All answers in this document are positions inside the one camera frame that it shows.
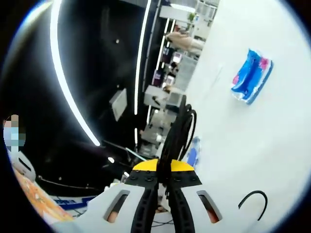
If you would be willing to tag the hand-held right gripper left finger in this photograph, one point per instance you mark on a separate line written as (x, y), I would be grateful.
(102, 211)

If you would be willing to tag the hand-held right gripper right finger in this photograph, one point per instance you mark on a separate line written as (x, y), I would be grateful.
(187, 194)

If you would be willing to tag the clear packet with blue pad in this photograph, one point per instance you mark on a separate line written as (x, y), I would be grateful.
(194, 153)

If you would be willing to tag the blue and pink plastic packet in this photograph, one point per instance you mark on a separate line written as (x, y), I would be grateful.
(251, 77)

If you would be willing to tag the white round table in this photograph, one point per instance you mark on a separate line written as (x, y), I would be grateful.
(243, 145)

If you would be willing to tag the white worn device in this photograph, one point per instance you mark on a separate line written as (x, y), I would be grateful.
(24, 167)

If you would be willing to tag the grey ceiling vent panel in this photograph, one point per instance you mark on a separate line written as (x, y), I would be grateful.
(119, 104)

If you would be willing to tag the curved ceiling light strip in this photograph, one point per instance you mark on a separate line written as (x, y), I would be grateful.
(53, 36)
(143, 36)

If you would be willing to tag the green potted plant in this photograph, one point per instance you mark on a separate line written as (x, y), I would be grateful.
(192, 17)

